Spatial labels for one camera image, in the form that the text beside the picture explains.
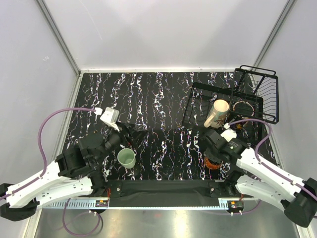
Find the orange black mug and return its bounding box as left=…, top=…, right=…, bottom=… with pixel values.
left=204, top=156, right=223, bottom=170

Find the purple cable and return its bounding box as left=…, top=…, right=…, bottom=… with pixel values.
left=227, top=118, right=317, bottom=203
left=0, top=108, right=97, bottom=236

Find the slotted cable duct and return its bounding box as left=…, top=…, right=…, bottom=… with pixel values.
left=45, top=196, right=228, bottom=210

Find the beige printed mug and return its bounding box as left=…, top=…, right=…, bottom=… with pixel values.
left=204, top=99, right=229, bottom=128

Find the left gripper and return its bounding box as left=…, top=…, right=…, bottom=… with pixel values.
left=94, top=122, right=149, bottom=165

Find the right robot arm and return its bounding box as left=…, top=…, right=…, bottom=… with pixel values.
left=198, top=129, right=317, bottom=228

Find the black wire dish rack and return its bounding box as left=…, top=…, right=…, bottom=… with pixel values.
left=177, top=65, right=279, bottom=140

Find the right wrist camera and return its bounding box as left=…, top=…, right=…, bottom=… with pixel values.
left=220, top=123, right=237, bottom=142

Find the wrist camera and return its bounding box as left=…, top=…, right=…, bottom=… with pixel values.
left=95, top=107, right=120, bottom=131
left=220, top=123, right=237, bottom=142

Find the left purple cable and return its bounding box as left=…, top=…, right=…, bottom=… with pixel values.
left=0, top=108, right=97, bottom=236

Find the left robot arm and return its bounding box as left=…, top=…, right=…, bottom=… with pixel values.
left=0, top=123, right=148, bottom=221

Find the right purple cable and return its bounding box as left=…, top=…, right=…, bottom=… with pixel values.
left=227, top=118, right=317, bottom=203

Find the black skull mug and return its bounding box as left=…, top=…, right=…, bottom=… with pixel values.
left=228, top=101, right=255, bottom=123

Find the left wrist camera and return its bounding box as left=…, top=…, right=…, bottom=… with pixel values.
left=95, top=107, right=120, bottom=131

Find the green cup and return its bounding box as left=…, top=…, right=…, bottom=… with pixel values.
left=117, top=148, right=136, bottom=169

